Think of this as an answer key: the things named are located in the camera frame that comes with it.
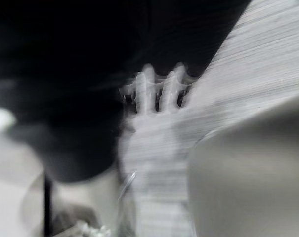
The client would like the crumpled white paper rubbish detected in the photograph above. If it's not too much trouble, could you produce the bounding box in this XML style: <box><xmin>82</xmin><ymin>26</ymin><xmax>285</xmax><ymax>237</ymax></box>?
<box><xmin>75</xmin><ymin>218</ymin><xmax>113</xmax><ymax>237</ymax></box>

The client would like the right robot hand black cloth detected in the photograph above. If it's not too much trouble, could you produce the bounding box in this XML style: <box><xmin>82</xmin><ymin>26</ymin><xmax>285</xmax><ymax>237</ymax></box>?
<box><xmin>0</xmin><ymin>0</ymin><xmax>252</xmax><ymax>184</ymax></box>

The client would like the thin black pole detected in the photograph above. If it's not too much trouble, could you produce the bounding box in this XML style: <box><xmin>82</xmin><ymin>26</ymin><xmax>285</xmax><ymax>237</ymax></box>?
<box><xmin>44</xmin><ymin>172</ymin><xmax>53</xmax><ymax>237</ymax></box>

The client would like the clear plastic bag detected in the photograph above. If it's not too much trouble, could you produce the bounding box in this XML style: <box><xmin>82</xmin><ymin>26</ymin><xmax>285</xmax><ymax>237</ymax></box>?
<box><xmin>116</xmin><ymin>170</ymin><xmax>140</xmax><ymax>237</ymax></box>

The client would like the silver robot leg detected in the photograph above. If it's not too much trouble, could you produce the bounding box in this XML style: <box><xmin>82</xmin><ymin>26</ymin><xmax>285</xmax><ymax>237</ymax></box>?
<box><xmin>188</xmin><ymin>95</ymin><xmax>299</xmax><ymax>237</ymax></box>

